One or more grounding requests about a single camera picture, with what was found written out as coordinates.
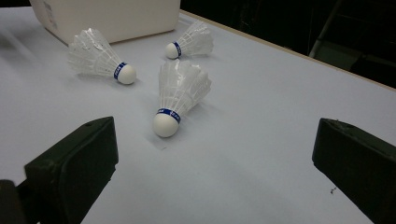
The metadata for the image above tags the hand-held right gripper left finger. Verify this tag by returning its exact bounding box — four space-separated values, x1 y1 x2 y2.
23 116 120 224

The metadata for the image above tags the white feather shuttlecock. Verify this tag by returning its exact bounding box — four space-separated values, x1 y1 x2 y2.
67 27 137 86
151 59 213 139

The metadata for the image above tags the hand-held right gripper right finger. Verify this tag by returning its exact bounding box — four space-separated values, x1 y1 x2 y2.
311 118 396 224

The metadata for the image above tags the clear plastic bag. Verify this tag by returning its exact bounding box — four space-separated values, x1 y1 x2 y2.
164 20 215 61

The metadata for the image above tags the white table sheet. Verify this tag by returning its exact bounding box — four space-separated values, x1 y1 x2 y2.
0 7 396 224

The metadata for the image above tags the white plastic bin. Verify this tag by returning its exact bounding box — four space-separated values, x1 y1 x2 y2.
29 0 181 46

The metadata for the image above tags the grey metal stand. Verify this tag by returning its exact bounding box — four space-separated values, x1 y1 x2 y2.
308 0 396 73

